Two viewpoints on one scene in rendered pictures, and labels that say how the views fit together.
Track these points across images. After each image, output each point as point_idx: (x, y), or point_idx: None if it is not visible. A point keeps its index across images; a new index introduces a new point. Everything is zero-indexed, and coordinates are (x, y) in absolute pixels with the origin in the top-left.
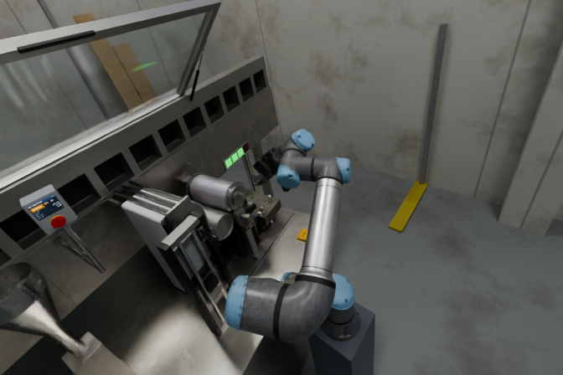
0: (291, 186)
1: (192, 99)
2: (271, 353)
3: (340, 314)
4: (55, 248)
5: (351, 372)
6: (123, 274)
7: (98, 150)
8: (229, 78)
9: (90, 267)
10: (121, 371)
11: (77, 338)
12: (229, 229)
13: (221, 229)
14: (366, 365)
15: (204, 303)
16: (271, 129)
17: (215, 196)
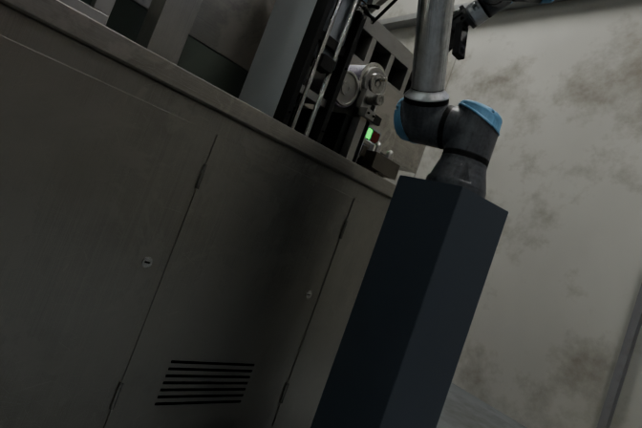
0: None
1: (374, 21)
2: (306, 233)
3: (476, 127)
4: None
5: (446, 229)
6: (204, 59)
7: None
8: (408, 55)
9: (204, 10)
10: (174, 51)
11: None
12: (345, 102)
13: (343, 84)
14: (449, 326)
15: (310, 59)
16: (406, 164)
17: (353, 68)
